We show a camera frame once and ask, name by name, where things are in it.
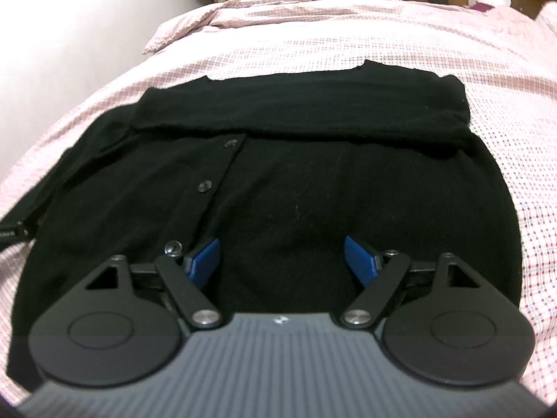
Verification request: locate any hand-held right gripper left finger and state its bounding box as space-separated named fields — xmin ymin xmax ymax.
xmin=85 ymin=237 xmax=225 ymax=330

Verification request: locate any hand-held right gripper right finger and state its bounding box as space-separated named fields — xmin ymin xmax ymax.
xmin=340 ymin=235 xmax=479 ymax=330

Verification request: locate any black button cardigan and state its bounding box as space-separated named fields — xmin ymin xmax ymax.
xmin=6 ymin=59 xmax=524 ymax=395

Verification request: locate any pink checked bed sheet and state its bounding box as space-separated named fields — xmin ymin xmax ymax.
xmin=0 ymin=0 xmax=557 ymax=403

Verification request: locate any pale pink pillow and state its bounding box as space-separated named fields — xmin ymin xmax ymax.
xmin=534 ymin=2 xmax=557 ymax=32

